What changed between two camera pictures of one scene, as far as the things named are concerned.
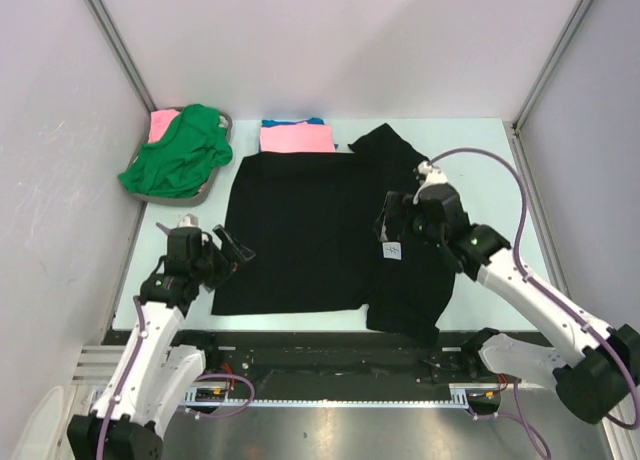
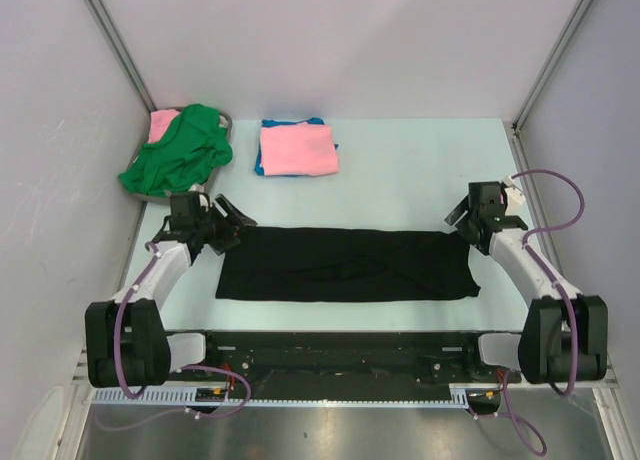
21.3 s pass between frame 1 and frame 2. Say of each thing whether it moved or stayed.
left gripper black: moved
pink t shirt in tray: stayed
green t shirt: stayed
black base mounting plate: stayed
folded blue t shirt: stayed
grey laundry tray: stayed
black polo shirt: moved
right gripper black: moved
